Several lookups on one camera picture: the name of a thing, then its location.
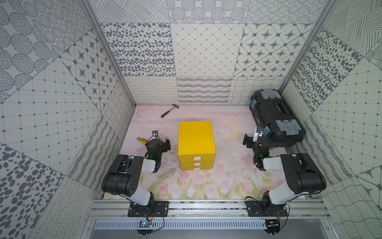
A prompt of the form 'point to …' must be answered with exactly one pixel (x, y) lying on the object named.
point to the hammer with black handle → (164, 114)
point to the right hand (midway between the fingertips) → (254, 136)
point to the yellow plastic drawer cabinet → (196, 149)
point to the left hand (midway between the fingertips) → (159, 138)
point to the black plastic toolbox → (278, 121)
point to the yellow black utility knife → (143, 141)
